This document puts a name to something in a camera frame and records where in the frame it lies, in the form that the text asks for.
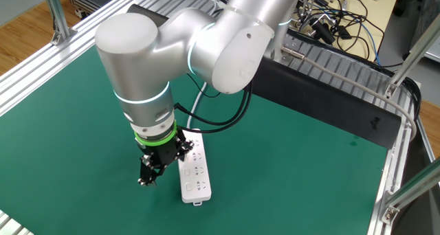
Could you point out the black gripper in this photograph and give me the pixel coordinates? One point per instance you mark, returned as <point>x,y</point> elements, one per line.
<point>161,152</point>

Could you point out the white four-socket power strip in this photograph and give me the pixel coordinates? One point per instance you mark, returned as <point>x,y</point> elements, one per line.
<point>199,180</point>

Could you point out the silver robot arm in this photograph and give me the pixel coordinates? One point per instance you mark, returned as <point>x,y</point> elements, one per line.
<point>137,56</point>

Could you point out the green table mat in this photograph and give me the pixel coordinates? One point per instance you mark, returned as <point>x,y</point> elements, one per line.
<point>86,193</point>

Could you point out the silver metal clamp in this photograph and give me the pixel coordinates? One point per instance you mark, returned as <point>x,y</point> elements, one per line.
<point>324,19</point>

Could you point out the small black box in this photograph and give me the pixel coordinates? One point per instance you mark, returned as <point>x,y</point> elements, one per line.
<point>343,32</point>

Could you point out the yellow wooden desk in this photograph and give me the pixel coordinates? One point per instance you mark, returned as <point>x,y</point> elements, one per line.
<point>381,15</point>

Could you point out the grey cabinet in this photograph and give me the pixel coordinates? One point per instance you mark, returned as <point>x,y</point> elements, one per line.
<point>426,15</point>

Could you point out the aluminium table frame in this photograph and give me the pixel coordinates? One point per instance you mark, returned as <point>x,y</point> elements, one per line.
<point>34,66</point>

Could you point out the aluminium frame post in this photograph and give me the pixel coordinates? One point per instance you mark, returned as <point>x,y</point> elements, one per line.
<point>416,53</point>
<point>56,11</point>
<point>412,190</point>

